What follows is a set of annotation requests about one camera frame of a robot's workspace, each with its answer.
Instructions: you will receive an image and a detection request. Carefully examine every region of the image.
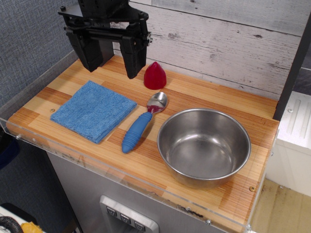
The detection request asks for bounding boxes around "blue folded microfiber cloth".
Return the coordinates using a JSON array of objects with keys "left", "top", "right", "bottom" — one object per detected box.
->
[{"left": 50, "top": 81, "right": 137, "bottom": 144}]

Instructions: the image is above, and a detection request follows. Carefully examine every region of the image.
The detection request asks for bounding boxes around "blue handled metal spoon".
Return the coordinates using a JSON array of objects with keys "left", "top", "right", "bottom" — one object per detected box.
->
[{"left": 121, "top": 92, "right": 168, "bottom": 153}]

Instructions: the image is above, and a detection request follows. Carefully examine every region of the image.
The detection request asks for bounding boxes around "dark grey post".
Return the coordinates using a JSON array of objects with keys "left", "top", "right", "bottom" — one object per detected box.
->
[
  {"left": 273, "top": 16, "right": 311, "bottom": 121},
  {"left": 99, "top": 40, "right": 114, "bottom": 67}
]

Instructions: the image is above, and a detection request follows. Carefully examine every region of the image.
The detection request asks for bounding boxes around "red toy beetroot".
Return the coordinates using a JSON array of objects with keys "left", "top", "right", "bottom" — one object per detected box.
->
[{"left": 144, "top": 62, "right": 167, "bottom": 90}]

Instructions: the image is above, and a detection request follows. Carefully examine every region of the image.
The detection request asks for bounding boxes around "black braided cable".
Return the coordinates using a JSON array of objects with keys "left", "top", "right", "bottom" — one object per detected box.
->
[{"left": 0, "top": 216, "right": 24, "bottom": 233}]

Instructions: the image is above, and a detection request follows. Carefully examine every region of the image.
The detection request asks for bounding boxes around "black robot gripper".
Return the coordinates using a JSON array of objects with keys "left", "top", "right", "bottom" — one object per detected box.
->
[{"left": 58, "top": 0, "right": 152, "bottom": 79}]

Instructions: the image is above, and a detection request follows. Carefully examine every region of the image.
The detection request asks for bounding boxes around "stainless steel bowl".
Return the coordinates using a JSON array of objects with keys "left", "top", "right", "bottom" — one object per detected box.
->
[{"left": 157, "top": 108, "right": 251, "bottom": 189}]

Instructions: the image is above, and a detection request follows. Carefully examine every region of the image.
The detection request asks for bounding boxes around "dark grey right post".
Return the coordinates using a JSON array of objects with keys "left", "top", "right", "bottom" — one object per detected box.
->
[{"left": 273, "top": 16, "right": 311, "bottom": 121}]

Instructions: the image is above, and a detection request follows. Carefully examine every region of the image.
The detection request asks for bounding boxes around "yellow object at corner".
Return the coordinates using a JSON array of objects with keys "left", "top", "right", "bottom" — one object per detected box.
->
[{"left": 21, "top": 222, "right": 43, "bottom": 233}]

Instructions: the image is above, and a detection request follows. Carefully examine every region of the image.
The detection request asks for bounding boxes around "dark grey left post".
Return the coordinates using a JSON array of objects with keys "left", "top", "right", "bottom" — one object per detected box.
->
[{"left": 99, "top": 40, "right": 114, "bottom": 67}]

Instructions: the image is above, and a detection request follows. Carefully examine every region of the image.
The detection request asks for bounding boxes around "silver button control panel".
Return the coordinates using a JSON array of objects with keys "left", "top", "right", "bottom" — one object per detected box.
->
[{"left": 100, "top": 195, "right": 159, "bottom": 233}]

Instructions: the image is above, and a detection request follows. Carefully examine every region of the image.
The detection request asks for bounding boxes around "white ribbed side cabinet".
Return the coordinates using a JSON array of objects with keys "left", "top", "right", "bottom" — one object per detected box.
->
[{"left": 266, "top": 92, "right": 311, "bottom": 196}]

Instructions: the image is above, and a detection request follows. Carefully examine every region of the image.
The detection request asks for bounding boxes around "clear acrylic guard rail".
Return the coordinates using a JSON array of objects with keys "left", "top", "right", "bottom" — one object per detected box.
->
[{"left": 0, "top": 54, "right": 279, "bottom": 233}]

